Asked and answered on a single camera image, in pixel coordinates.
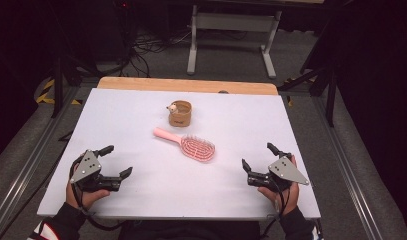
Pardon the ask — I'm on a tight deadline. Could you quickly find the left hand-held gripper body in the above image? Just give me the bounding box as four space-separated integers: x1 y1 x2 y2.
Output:
69 149 122 193

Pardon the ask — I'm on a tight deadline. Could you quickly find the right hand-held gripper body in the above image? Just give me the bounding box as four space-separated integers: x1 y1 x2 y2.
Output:
246 155 310 194

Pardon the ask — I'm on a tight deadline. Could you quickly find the pink hairbrush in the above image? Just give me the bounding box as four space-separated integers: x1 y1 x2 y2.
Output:
153 127 216 163

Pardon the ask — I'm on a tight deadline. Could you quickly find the wooden cup with animal figure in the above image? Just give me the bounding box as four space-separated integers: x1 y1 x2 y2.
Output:
166 100 193 128

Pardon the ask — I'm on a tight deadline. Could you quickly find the person's right hand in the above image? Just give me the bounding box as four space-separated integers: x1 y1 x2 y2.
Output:
257 155 300 216

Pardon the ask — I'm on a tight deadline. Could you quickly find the person's left hand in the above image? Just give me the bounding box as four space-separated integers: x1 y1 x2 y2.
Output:
65 159 111 210

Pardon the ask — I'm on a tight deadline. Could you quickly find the yellow black floor tape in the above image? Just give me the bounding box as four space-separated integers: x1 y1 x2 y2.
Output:
35 78 83 106
283 77 317 108

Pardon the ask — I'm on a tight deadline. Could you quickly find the white board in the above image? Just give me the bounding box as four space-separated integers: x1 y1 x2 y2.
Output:
36 87 322 221

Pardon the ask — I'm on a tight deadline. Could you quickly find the black metal stand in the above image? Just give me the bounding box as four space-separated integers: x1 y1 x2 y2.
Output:
50 54 104 119
277 58 339 128

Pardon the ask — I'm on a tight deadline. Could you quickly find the wooden table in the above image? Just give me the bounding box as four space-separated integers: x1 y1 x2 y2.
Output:
96 76 279 96

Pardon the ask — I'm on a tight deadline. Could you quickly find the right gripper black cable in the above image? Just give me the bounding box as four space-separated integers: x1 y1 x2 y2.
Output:
260 179 290 239

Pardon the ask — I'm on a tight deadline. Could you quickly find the aluminium rail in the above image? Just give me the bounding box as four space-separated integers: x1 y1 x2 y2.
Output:
311 95 389 240
0 85 79 240

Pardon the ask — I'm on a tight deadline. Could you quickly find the bundle of black floor cables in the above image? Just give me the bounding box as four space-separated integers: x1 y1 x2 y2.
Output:
122 28 194 78

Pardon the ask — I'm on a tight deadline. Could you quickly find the grey metal stand frame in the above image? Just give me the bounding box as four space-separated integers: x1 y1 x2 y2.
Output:
186 4 283 80

